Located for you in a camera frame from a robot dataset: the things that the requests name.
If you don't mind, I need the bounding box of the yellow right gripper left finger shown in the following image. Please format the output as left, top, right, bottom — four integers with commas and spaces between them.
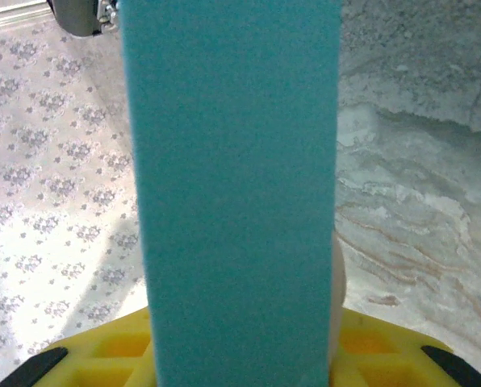
0, 306, 159, 387

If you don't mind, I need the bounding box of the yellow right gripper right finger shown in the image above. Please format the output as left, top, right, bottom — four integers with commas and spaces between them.
328, 308, 481, 387

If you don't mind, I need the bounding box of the blue and white paper box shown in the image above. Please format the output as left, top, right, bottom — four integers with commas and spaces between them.
119, 0, 349, 387

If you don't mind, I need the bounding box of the black hard case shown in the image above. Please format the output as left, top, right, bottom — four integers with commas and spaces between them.
51, 0, 123, 38

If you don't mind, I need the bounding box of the shiny wall base strip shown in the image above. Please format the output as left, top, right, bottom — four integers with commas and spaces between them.
0, 0, 56, 31

